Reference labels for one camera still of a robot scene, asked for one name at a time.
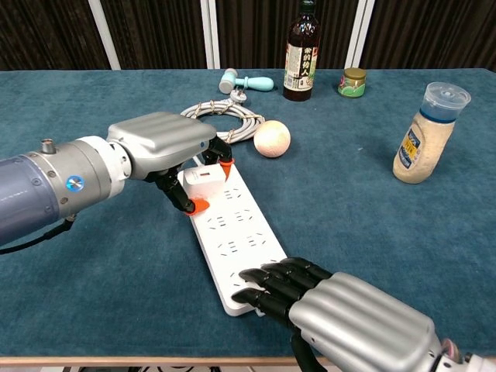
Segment blue table mat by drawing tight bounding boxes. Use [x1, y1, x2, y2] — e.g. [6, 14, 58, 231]
[0, 68, 496, 357]

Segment wooden ball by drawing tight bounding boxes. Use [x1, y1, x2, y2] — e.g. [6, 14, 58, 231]
[253, 119, 291, 159]

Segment white power strip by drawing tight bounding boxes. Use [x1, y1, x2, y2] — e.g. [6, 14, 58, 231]
[177, 164, 290, 317]

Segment small jar gold lid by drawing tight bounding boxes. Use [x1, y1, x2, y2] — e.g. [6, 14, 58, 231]
[337, 67, 367, 98]

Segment white charger block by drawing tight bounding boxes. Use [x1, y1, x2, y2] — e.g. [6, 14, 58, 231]
[182, 166, 228, 198]

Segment dark ribbed partition panel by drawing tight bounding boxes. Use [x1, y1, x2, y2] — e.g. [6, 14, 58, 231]
[101, 0, 208, 71]
[360, 0, 496, 71]
[0, 0, 112, 71]
[216, 0, 356, 70]

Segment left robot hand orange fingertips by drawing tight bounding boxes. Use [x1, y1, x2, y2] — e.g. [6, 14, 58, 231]
[106, 112, 236, 216]

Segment seasoning bottle clear cap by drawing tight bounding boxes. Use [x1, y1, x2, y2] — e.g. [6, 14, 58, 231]
[392, 81, 472, 184]

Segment dark glass bottle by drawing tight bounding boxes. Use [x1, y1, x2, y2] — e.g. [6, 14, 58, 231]
[282, 0, 321, 102]

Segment teal massage hammer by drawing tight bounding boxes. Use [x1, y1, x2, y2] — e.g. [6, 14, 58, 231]
[219, 67, 274, 94]

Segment white partition post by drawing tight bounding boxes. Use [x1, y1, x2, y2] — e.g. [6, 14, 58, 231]
[88, 0, 121, 71]
[200, 0, 221, 70]
[344, 0, 376, 70]

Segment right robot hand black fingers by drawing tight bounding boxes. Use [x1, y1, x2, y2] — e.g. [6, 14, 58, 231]
[231, 257, 443, 372]

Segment white cable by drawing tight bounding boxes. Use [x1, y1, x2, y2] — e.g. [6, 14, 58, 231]
[180, 89, 267, 164]

